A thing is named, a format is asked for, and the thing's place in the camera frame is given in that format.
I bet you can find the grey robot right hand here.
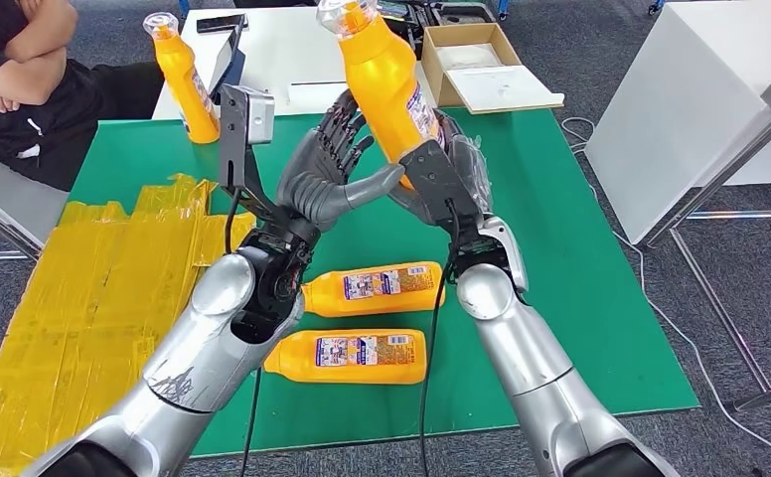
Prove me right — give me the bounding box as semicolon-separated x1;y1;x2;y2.
432;110;496;224

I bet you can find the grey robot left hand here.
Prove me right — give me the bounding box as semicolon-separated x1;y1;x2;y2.
273;88;407;234

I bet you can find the orange plastic bottle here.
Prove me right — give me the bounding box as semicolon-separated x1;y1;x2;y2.
263;329;429;386
299;260;447;319
143;11;221;145
316;0;446;191

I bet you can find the person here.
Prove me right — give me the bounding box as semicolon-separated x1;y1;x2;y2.
0;0;166;194

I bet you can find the white box lid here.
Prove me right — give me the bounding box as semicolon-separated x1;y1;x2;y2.
445;64;566;116

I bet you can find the grey side table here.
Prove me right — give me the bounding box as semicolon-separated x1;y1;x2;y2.
0;123;71;264

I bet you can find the brown cardboard box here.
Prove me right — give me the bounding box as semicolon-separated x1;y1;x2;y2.
420;23;524;110

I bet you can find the white foam insert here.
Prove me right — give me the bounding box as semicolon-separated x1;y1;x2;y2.
436;43;504;73

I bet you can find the green table mat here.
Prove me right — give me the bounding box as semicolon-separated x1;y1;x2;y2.
69;108;700;459

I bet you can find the tablet in dark folio case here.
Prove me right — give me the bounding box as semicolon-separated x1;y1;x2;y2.
209;19;248;100

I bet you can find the black tool case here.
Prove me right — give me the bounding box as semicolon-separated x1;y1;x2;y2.
375;0;498;61

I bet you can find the black chair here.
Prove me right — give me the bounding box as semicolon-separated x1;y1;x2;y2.
232;0;318;9

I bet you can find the black smartphone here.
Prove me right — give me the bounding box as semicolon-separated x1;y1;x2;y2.
196;14;249;34

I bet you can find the yellow plastic sheet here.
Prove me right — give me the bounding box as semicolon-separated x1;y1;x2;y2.
0;174;258;477

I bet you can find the large white table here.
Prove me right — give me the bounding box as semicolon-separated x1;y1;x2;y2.
583;0;771;248

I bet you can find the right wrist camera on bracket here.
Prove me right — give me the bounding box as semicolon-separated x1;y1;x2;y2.
398;139;486;232

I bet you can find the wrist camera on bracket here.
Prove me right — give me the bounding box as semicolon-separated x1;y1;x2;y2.
217;83;278;222
398;139;486;232

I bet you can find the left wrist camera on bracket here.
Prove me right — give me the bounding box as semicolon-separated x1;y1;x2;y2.
217;83;278;222

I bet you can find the white floor cable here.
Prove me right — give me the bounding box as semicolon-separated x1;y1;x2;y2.
559;118;771;461

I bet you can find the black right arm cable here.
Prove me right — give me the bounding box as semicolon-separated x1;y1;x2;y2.
418;197;460;477

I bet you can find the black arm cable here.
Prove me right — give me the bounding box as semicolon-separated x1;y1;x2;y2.
224;187;263;477
418;197;460;477

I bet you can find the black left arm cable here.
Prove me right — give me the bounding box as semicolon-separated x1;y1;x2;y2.
224;187;263;477

